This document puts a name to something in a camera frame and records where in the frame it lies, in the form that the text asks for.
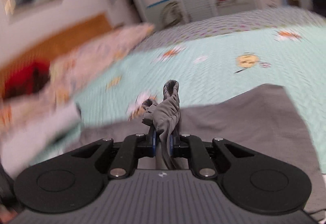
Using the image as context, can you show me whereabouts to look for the grey pants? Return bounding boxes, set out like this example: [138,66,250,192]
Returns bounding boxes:
[79,80,323,212]

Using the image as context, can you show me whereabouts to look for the wooden headboard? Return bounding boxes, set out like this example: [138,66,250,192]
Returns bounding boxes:
[0,13,114,87]

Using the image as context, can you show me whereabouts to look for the red and dark clothing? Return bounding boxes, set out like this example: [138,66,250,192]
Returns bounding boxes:
[0,61,50,98]

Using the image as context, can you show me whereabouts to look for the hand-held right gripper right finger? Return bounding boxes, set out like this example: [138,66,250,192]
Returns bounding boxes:
[169,134,255,179]

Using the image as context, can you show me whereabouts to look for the light grey folded blanket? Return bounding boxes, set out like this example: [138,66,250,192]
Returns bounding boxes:
[0,102,82,179]

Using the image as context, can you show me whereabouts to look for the floral pillow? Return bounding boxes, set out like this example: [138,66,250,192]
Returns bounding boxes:
[0,23,156,123]

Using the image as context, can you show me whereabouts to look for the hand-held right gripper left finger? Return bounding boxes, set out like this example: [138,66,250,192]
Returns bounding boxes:
[71,129,156,179]

